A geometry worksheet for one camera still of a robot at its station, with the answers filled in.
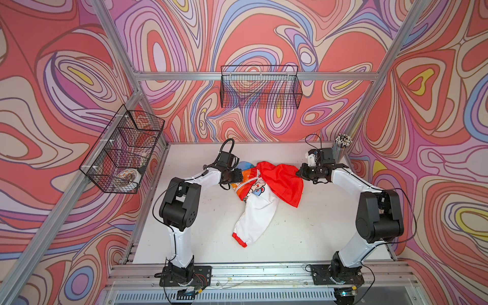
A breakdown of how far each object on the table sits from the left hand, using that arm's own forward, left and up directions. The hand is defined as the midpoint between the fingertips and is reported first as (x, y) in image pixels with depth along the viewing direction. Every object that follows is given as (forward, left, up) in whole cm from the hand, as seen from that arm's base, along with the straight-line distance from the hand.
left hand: (240, 177), depth 99 cm
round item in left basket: (-16, +43, +22) cm, 51 cm away
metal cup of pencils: (+12, -52, +14) cm, 55 cm away
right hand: (-3, -28, +5) cm, 29 cm away
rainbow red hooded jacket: (-6, -12, +3) cm, 13 cm away
